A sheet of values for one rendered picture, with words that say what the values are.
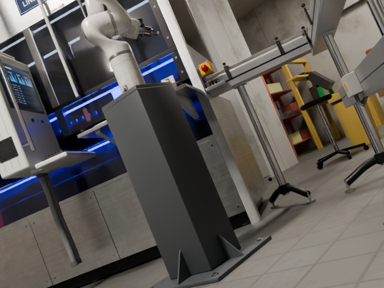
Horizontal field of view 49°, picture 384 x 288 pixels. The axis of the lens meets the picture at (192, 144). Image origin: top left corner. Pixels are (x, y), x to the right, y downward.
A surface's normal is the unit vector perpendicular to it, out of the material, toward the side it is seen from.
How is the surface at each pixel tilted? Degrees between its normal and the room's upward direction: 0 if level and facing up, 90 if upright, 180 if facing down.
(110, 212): 90
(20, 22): 90
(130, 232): 90
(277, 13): 90
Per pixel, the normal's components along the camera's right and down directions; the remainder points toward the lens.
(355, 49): -0.59, 0.18
